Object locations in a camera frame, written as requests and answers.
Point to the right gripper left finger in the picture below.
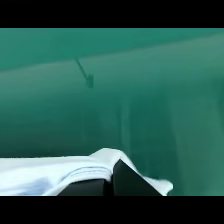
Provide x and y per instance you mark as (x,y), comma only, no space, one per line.
(87,188)

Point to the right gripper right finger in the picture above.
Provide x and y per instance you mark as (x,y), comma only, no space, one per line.
(130,181)

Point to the white shirt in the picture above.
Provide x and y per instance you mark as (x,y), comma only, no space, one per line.
(50,173)

